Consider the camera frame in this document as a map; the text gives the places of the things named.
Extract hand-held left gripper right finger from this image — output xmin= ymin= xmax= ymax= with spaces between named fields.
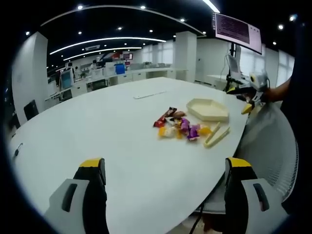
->
xmin=224 ymin=157 xmax=290 ymax=234

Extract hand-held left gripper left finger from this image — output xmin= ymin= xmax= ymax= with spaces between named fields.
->
xmin=43 ymin=157 xmax=110 ymax=234

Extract cream hexagonal container tray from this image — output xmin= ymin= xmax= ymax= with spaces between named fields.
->
xmin=186 ymin=97 xmax=230 ymax=122

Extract cream plastic food tongs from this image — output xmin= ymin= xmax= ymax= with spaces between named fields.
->
xmin=203 ymin=121 xmax=231 ymax=149

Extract pile of food snacks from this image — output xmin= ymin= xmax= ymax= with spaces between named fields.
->
xmin=157 ymin=110 xmax=212 ymax=142

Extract dark red food bar packet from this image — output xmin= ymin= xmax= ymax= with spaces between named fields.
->
xmin=153 ymin=106 xmax=177 ymax=128

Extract white device on stand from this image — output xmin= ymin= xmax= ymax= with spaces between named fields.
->
xmin=226 ymin=54 xmax=242 ymax=74

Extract white mesh office chair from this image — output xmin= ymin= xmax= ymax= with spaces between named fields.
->
xmin=195 ymin=104 xmax=299 ymax=215

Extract person's dark clothing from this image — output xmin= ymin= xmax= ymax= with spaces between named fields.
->
xmin=280 ymin=21 xmax=312 ymax=216

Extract computer monitor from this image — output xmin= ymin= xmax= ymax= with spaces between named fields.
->
xmin=211 ymin=12 xmax=264 ymax=56

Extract black office chair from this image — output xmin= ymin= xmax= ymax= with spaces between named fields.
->
xmin=8 ymin=113 xmax=21 ymax=131
xmin=23 ymin=99 xmax=40 ymax=121

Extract long white office counter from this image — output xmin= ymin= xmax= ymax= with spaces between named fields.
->
xmin=72 ymin=67 xmax=189 ymax=94

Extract white-framed screen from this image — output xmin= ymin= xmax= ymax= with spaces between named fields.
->
xmin=59 ymin=69 xmax=75 ymax=89

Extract black cable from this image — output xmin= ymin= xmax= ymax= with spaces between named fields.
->
xmin=189 ymin=206 xmax=206 ymax=234

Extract black cable plug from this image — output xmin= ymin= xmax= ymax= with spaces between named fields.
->
xmin=14 ymin=142 xmax=24 ymax=157

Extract white table cable cover strip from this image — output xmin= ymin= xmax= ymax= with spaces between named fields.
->
xmin=133 ymin=90 xmax=167 ymax=99

